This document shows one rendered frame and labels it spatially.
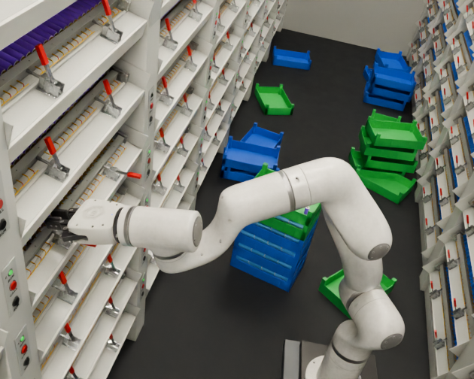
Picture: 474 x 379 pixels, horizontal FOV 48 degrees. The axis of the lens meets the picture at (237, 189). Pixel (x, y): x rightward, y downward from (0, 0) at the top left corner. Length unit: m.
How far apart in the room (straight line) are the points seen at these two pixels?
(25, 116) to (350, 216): 0.67
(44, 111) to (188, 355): 1.41
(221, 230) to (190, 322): 1.21
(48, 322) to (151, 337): 0.92
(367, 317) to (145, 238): 0.70
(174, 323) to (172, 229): 1.26
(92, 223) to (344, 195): 0.52
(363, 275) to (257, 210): 0.41
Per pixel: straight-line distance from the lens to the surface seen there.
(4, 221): 0.94
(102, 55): 1.18
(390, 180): 3.35
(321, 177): 1.10
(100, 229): 1.10
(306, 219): 2.17
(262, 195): 1.07
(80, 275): 1.45
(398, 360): 2.41
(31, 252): 1.20
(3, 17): 0.84
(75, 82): 1.08
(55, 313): 1.37
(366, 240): 1.18
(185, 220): 1.04
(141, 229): 1.07
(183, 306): 2.33
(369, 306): 1.52
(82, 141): 1.23
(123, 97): 1.40
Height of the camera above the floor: 1.81
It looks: 38 degrees down
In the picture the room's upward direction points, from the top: 10 degrees clockwise
